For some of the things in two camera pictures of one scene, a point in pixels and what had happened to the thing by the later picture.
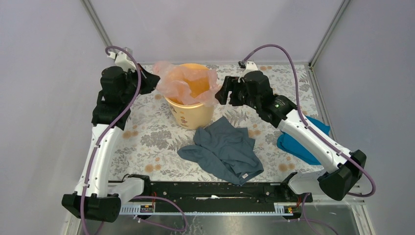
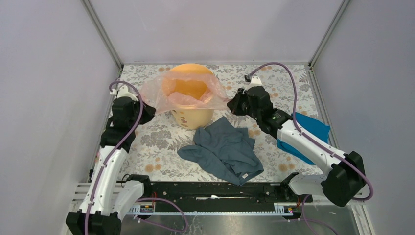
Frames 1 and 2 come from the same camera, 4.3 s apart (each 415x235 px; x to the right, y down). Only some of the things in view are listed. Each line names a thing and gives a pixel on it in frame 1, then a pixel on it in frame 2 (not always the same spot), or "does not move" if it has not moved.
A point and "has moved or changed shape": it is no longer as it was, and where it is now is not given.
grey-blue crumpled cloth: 228,150 does not move
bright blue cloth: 285,142 does not move
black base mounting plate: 173,193 does not move
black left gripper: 149,80 to 149,113
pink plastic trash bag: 187,86 has moved or changed shape
